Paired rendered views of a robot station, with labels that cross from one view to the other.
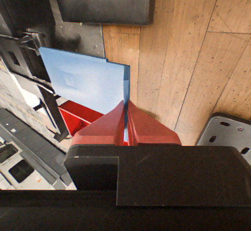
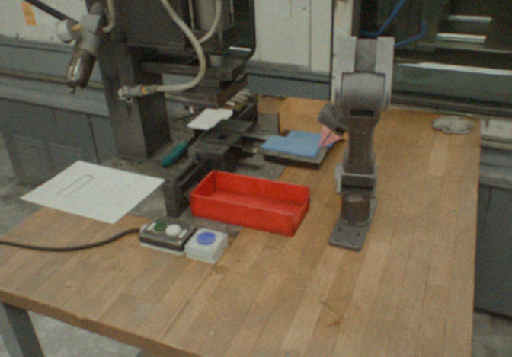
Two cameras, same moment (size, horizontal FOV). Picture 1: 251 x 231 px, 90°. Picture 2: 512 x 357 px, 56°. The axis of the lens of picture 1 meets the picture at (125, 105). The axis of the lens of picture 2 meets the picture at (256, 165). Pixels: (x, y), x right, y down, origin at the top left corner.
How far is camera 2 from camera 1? 1.23 m
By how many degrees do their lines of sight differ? 90
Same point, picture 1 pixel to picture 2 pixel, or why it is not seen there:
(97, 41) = (279, 168)
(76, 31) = (264, 163)
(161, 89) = (318, 188)
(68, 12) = (273, 153)
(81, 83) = (292, 145)
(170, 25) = (327, 170)
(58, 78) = (274, 142)
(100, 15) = (295, 157)
